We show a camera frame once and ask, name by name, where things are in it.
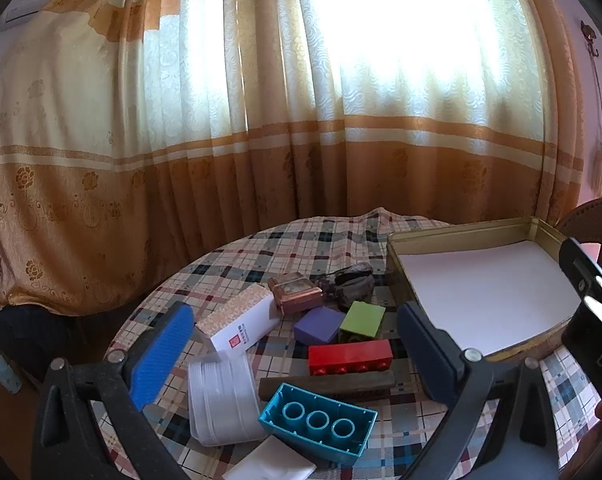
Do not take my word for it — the purple block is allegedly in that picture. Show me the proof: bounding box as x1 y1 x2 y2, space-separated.
294 306 346 345

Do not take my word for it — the blue bottle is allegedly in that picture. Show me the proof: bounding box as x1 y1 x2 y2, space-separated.
0 350 23 395

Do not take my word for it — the plaid tablecloth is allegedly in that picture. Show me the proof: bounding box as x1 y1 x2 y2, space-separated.
108 207 602 480

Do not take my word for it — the white charger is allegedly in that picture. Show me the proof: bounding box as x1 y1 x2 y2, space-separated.
222 435 318 480

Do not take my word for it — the brown chair back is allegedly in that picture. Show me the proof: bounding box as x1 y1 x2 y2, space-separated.
556 197 602 281

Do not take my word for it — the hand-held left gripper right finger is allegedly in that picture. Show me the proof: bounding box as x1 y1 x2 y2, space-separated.
396 301 564 480

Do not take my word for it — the red building block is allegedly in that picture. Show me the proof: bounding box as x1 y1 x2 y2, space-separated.
307 339 394 377

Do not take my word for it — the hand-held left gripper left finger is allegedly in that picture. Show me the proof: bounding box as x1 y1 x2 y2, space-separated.
31 301 197 480

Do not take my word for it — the white air conditioner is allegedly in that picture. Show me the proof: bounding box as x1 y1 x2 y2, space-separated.
0 0 82 28

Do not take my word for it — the cream and orange curtain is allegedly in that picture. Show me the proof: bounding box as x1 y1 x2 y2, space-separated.
0 0 589 316

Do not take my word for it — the clear plastic pack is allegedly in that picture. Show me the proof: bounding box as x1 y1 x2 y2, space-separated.
187 352 267 447

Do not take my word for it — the gold metal tin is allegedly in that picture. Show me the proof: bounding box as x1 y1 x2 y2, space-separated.
385 216 589 361

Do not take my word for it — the wall hook with tassel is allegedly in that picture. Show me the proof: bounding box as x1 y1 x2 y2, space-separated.
581 20 602 192

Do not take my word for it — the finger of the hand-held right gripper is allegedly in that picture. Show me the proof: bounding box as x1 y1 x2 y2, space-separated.
559 237 602 311

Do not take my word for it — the dark brown bar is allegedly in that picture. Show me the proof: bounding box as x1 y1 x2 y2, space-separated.
257 370 398 403

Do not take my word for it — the white cardboard box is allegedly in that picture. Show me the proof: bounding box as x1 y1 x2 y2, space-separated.
195 284 282 355

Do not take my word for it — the copper framed box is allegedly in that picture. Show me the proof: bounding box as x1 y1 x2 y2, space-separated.
267 271 324 316

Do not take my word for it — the black watch band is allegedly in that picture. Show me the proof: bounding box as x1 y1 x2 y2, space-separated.
321 262 374 311

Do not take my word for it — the white paper liner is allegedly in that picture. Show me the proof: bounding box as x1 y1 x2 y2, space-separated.
396 241 582 356

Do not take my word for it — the teal building block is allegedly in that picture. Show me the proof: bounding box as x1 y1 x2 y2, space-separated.
258 382 378 466

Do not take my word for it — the green block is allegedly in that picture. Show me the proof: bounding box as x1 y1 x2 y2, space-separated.
339 301 386 343

